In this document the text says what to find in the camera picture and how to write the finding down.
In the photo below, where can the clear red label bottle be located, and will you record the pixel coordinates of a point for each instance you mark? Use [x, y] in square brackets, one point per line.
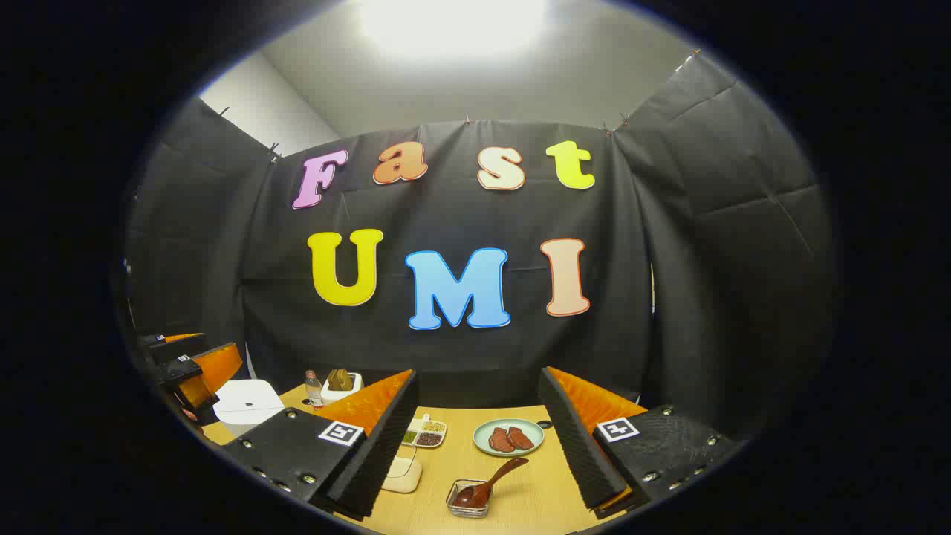
[314, 390]

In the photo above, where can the dark red beans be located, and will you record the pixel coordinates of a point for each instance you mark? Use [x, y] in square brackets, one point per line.
[429, 439]

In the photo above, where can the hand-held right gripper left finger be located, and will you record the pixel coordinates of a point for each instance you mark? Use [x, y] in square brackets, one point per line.
[379, 453]

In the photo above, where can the brown toast slice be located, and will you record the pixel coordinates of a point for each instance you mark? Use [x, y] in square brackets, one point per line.
[333, 380]
[347, 379]

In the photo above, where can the white rice cooker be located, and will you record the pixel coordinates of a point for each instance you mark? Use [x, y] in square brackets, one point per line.
[249, 405]

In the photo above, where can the white divided dish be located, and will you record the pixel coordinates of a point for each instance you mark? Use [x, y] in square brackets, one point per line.
[429, 432]

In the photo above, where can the white rice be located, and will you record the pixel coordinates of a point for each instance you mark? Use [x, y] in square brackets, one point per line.
[401, 479]

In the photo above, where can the white toaster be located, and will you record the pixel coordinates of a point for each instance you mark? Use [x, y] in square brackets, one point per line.
[338, 396]

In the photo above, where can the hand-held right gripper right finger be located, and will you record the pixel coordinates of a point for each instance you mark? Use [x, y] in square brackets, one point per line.
[576, 446]

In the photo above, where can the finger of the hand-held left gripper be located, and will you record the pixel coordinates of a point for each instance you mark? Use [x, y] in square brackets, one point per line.
[174, 348]
[212, 368]

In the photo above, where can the pale green plate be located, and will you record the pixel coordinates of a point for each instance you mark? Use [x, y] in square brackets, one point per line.
[483, 444]

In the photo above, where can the yellow soybeans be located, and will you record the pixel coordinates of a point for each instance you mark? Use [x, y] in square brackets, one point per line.
[434, 426]

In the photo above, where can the ceiling light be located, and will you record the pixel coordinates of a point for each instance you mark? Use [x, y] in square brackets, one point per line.
[453, 26]

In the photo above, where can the red meat slice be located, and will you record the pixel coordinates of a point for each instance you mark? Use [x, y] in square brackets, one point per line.
[521, 438]
[501, 441]

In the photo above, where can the brown wooden spoon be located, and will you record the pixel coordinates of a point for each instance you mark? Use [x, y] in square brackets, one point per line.
[490, 483]

